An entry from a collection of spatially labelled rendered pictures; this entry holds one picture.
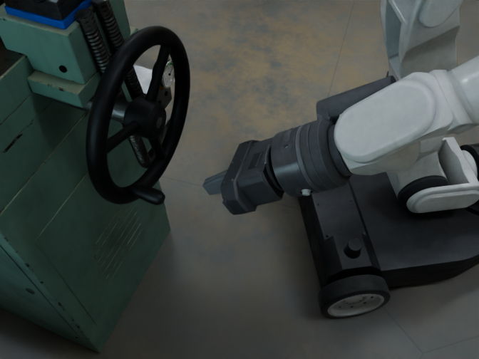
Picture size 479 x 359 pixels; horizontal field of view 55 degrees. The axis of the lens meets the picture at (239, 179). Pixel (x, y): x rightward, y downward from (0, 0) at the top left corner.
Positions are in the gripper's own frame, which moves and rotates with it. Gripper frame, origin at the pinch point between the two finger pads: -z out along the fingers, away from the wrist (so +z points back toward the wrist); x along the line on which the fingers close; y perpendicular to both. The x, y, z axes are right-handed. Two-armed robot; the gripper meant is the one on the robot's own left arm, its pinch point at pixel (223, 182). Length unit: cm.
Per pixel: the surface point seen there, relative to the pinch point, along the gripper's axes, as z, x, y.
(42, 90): -22.5, 5.3, 22.4
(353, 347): -19, 21, -83
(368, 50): -18, 156, -61
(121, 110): -14.3, 7.8, 13.4
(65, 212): -41.5, 4.0, 0.4
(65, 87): -17.9, 5.2, 21.1
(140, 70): -35, 41, 9
